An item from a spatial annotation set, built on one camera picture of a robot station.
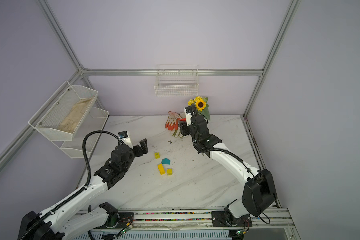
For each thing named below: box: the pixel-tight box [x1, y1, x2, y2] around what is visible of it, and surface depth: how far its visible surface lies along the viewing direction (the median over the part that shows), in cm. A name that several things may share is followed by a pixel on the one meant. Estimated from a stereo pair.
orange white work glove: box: [165, 111, 182, 131], surface depth 117 cm
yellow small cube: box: [166, 168, 173, 176], surface depth 91 cm
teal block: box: [161, 158, 171, 165], surface depth 97 cm
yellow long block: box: [157, 163, 166, 176], surface depth 91 cm
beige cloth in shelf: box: [58, 96, 95, 134], surface depth 81 cm
